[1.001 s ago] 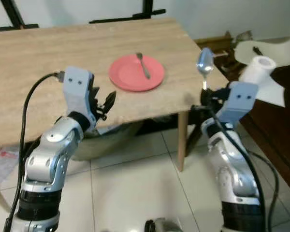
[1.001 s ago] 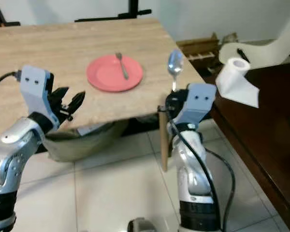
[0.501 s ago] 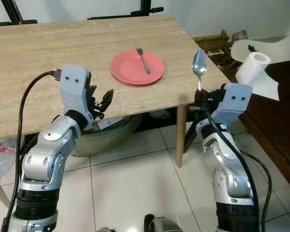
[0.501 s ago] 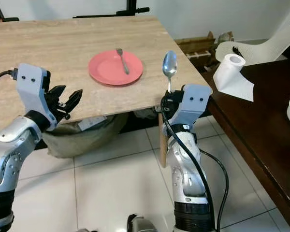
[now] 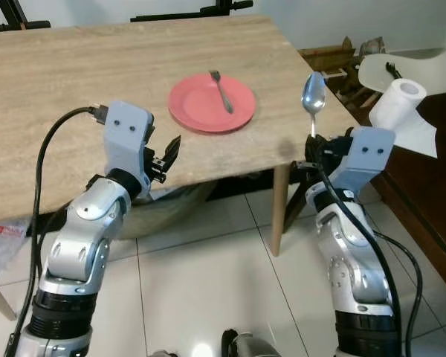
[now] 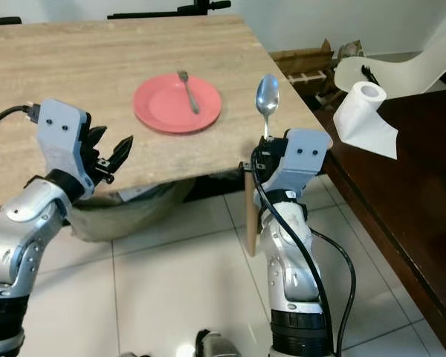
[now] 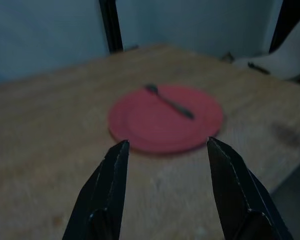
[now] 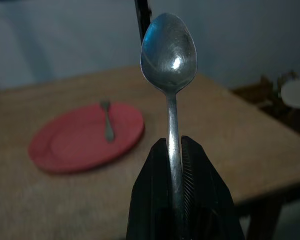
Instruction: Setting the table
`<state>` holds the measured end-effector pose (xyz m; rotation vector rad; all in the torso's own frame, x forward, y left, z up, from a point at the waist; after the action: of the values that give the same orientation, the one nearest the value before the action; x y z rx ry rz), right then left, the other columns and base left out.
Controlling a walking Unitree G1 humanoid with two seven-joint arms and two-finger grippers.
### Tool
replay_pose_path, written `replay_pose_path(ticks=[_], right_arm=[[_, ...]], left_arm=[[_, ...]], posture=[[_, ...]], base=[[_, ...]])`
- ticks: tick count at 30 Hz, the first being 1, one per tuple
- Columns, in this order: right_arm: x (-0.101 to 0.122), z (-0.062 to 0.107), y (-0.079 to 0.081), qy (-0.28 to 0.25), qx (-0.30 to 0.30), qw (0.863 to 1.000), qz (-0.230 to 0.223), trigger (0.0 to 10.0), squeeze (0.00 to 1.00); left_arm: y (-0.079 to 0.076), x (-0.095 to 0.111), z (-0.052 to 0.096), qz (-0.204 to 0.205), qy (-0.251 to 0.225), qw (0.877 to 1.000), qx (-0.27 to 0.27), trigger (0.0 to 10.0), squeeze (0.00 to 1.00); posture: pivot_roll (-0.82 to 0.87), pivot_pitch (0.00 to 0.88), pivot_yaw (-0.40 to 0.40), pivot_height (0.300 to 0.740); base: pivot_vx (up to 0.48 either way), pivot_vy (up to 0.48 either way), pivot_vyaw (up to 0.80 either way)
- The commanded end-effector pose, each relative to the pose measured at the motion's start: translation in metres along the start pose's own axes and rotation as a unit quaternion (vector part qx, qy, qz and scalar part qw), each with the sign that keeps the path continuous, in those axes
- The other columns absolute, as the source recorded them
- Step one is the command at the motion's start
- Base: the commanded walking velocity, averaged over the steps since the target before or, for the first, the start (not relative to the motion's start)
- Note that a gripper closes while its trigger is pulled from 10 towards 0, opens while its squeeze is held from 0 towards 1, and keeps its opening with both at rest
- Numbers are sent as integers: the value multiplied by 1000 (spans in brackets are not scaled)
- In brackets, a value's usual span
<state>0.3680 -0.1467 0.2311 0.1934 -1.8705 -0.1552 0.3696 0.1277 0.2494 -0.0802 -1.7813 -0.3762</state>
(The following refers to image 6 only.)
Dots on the small black tool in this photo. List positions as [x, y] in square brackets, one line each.
[370, 74]

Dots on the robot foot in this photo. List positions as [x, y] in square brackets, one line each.
[221, 346]
[132, 353]

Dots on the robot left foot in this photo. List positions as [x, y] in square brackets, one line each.
[132, 353]

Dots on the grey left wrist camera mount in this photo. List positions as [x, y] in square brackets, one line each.
[61, 137]

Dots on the brown wooden rack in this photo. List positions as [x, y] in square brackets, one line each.
[305, 63]

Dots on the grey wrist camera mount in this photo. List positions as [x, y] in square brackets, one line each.
[303, 160]
[61, 137]

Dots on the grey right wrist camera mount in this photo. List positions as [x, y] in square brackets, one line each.
[303, 160]

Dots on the black metal stand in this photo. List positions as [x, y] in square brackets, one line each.
[171, 10]

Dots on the silver fork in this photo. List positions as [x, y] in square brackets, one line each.
[188, 91]

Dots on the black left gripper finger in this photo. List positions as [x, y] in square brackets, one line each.
[121, 158]
[99, 143]

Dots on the light wooden table leg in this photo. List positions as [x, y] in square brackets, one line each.
[251, 223]

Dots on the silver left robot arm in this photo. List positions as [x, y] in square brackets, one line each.
[22, 238]

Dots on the grey fabric bag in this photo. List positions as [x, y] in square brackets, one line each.
[134, 212]

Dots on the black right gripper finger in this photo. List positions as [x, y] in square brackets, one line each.
[250, 168]
[265, 144]

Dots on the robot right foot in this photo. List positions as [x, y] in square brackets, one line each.
[221, 346]

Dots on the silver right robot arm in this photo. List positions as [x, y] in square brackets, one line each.
[290, 290]

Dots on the white plastic chair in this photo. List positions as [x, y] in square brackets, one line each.
[409, 71]

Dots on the white paper towel roll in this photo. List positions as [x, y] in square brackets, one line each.
[360, 115]

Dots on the silver spoon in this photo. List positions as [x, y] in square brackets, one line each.
[267, 95]

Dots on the red plate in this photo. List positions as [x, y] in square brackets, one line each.
[163, 104]

